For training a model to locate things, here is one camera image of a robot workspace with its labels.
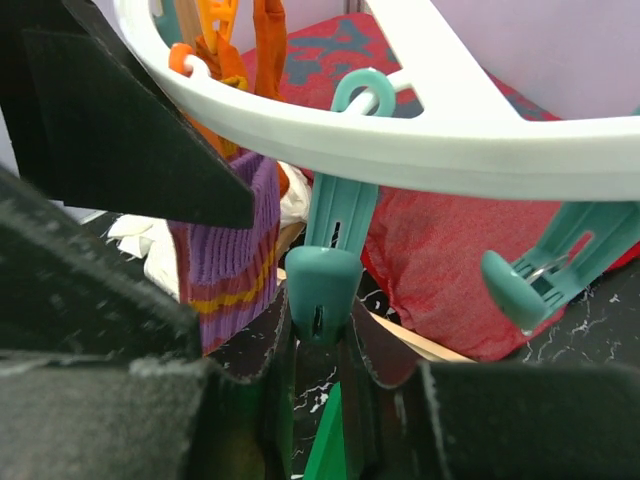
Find white round sock hanger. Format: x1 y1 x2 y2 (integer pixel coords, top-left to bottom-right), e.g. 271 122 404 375
115 1 639 201

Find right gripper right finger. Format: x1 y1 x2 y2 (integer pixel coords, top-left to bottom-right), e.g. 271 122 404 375
339 304 639 479

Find orange sock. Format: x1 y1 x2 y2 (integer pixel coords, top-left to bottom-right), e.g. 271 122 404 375
192 0 291 196

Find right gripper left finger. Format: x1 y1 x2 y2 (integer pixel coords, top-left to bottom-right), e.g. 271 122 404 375
1 172 293 479

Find purple striped sock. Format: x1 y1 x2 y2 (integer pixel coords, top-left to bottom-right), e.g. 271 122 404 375
168 152 280 355

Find orange clip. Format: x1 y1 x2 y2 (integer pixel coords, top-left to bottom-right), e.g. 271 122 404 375
172 0 246 82

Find green plastic tray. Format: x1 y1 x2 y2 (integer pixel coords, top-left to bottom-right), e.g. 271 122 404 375
303 383 347 480

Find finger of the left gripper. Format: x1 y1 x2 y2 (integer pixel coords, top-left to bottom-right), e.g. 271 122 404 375
1 1 254 228

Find teal clip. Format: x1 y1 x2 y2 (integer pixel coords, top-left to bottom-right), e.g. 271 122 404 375
284 68 399 344
481 201 639 334

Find white crumpled cloth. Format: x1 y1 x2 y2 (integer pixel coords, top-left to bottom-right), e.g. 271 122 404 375
106 162 312 300

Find wooden clothes rack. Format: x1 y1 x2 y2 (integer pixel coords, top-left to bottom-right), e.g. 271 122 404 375
276 222 472 362

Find red patterned pillow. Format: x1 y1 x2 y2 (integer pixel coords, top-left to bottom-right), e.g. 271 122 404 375
239 12 640 362

